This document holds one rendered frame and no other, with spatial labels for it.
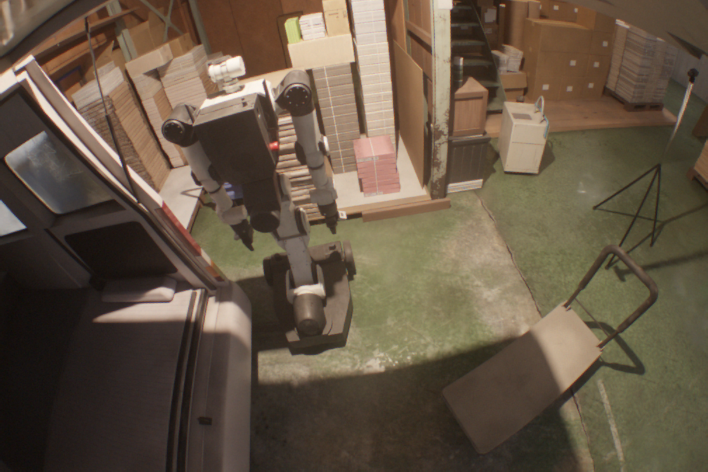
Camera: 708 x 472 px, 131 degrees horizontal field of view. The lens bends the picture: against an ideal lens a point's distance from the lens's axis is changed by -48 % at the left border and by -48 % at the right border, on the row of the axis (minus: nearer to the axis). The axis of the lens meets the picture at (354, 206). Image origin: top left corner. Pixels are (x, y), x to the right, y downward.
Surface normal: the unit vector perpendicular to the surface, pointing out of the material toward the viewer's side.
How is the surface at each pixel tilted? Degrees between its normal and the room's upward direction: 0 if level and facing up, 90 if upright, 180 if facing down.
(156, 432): 0
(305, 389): 0
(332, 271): 0
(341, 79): 90
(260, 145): 105
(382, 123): 90
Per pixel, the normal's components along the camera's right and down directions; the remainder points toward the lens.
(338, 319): -0.13, -0.72
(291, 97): 0.17, 0.66
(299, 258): 0.08, 0.21
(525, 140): -0.20, 0.69
